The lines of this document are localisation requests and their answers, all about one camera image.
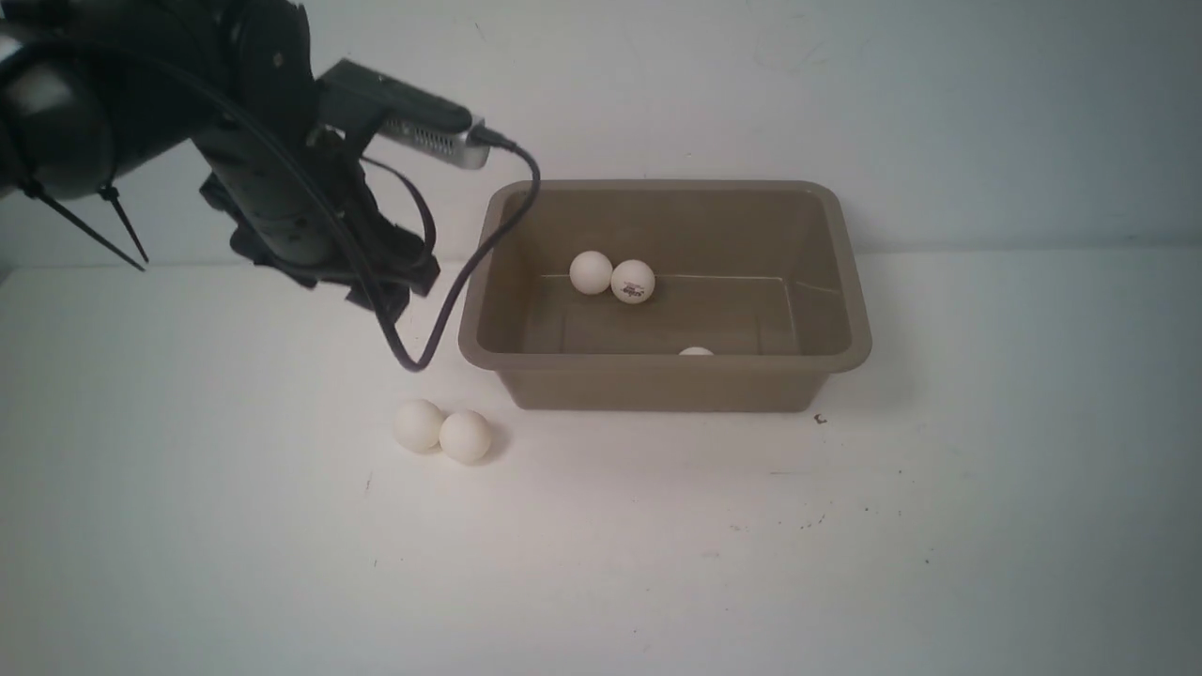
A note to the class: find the tan plastic storage bin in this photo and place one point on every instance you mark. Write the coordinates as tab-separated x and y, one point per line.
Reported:
761	272

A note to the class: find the white ping-pong ball with logo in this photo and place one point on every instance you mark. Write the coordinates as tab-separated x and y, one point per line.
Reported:
632	282

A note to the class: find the white ping-pong ball lone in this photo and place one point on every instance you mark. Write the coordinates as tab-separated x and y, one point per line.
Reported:
590	273

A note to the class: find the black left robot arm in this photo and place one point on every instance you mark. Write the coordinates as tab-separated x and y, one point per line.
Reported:
92	90

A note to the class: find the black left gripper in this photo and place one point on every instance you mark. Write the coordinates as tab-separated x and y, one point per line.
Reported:
278	225

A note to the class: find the plain white ping-pong ball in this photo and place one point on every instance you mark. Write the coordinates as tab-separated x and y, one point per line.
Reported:
416	425
466	436

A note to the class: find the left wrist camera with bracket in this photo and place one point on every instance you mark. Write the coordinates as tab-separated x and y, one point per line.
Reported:
364	104

